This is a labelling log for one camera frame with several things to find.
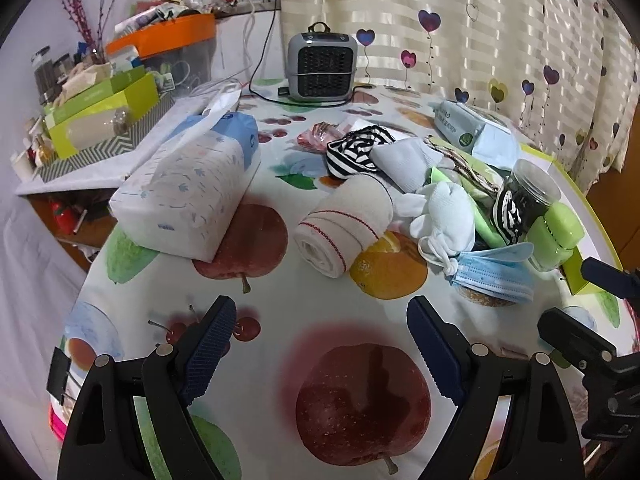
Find chevron pattern tray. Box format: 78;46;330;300
35;94;175;182

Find green patterned cloth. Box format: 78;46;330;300
423;138;500;197

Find black white striped sock roll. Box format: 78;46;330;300
491;186;524;245

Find heart patterned curtain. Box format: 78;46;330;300
281;0;639;191

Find black heater power cable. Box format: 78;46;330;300
247;0;371;108

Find green plastic jar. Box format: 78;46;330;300
525;202;585;272

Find grey portable space heater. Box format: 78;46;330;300
285;22;358;104

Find black white striped sock far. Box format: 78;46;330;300
324;125;395;180

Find grey folded sock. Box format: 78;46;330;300
370;138;444;193

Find blue face masks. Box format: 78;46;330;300
449;243;535;304

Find white red-striped towel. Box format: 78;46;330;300
293;174;394;278

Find green white box tray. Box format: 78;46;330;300
520;143;623;295

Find purple dried flower branches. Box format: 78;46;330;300
51;0;138;64

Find wet wipes pack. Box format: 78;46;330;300
434;100;520;171

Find orange lidded storage box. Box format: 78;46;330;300
106;13;216;96

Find clear plastic lidded jar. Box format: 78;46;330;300
500;158;561;240

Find pink plastic wrapper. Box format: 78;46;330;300
296;122;345;154

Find green cardboard box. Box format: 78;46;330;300
47;66;160;159

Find light green thin cloth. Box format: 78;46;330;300
430;167;506;248

